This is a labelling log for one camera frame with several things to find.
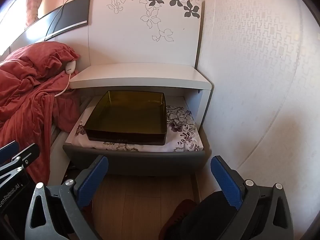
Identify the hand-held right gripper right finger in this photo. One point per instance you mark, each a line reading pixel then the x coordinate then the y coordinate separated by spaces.
pixel 226 182

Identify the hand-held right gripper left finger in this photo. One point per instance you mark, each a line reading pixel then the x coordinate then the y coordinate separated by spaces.
pixel 92 180

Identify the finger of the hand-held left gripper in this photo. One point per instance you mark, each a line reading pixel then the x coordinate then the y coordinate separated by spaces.
pixel 27 153
pixel 8 148

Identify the grey nightstand drawer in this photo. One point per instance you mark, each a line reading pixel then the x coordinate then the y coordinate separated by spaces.
pixel 137 162

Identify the olive brown storage tray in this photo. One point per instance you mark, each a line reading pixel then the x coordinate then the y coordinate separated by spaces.
pixel 125 115

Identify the person's black trouser leg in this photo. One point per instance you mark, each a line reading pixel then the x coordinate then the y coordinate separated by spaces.
pixel 207 217

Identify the red blanket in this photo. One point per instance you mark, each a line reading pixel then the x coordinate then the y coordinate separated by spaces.
pixel 25 110

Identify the red slipper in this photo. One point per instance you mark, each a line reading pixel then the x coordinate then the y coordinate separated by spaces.
pixel 177 217

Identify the folded floral white cloth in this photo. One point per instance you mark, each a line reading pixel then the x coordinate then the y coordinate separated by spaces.
pixel 182 130

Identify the red ruffled pillow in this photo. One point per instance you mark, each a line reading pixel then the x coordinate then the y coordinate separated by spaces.
pixel 40 55

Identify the white flower-print headboard panel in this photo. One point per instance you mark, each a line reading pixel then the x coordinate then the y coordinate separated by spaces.
pixel 125 42

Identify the dark headboard panel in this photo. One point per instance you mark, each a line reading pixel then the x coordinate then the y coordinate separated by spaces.
pixel 72 12

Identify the pink curtain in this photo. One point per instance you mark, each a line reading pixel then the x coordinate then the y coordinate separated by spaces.
pixel 33 2

